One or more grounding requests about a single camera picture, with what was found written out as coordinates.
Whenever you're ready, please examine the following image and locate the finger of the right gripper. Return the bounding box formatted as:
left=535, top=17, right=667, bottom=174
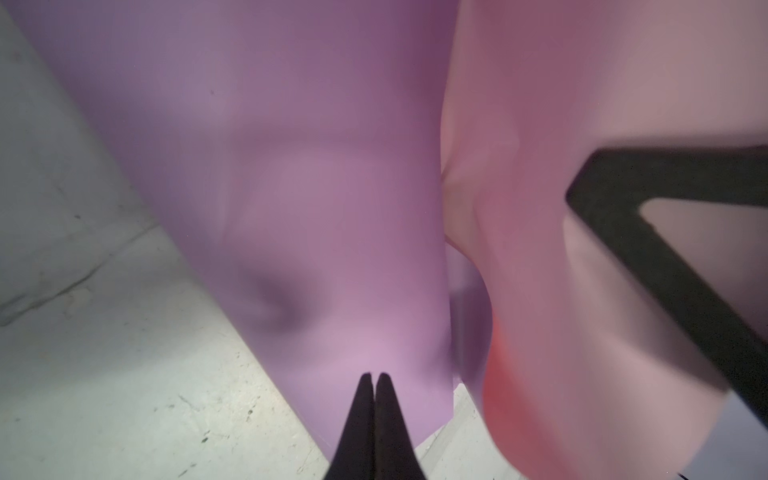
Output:
left=566, top=145, right=767, bottom=423

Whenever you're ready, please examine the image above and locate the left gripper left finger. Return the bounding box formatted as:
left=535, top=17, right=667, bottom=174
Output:
left=324, top=373, right=375, bottom=480

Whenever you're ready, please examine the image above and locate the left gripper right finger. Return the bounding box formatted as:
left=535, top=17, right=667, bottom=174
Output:
left=374, top=373, right=426, bottom=480

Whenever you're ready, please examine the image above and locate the purple pink wrapping paper sheet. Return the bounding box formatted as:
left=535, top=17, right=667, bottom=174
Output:
left=1, top=1, right=767, bottom=479

